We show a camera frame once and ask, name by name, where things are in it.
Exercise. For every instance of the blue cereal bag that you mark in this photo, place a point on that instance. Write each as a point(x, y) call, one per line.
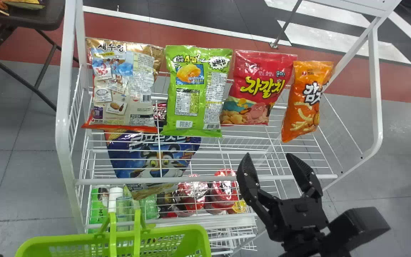
point(148, 153)

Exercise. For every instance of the green snack packet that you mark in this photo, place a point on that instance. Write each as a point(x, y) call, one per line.
point(194, 89)

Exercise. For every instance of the dark side table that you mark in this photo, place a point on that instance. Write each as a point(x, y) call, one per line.
point(30, 18)

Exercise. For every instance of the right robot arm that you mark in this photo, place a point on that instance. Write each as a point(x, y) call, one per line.
point(300, 252)

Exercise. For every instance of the beige snack packet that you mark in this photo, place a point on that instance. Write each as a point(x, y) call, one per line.
point(123, 89)

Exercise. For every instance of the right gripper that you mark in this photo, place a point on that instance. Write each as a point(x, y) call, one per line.
point(298, 217)

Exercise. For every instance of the green bottle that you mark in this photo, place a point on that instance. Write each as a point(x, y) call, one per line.
point(149, 207)
point(97, 208)

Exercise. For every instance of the red noodle cup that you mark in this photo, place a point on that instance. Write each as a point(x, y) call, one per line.
point(191, 194)
point(224, 187)

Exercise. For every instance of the orange snack packet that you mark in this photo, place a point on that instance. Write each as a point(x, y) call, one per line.
point(307, 103)

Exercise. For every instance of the green basket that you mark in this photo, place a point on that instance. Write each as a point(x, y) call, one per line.
point(177, 242)

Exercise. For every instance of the red snack packet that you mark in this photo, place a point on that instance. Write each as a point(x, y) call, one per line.
point(259, 78)

